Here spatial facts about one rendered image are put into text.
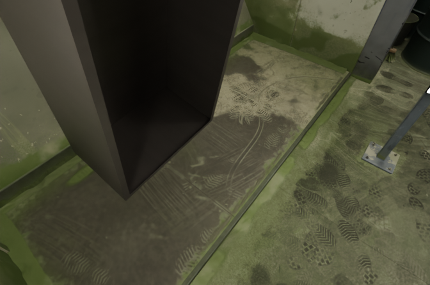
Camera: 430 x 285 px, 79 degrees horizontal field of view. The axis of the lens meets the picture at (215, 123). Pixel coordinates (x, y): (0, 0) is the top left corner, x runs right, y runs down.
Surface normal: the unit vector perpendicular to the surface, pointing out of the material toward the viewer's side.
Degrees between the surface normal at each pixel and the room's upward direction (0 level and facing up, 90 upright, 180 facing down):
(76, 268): 0
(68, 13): 102
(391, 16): 90
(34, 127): 57
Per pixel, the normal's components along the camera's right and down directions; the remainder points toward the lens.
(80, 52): 0.77, 0.58
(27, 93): 0.65, 0.02
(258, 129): 0.00, -0.68
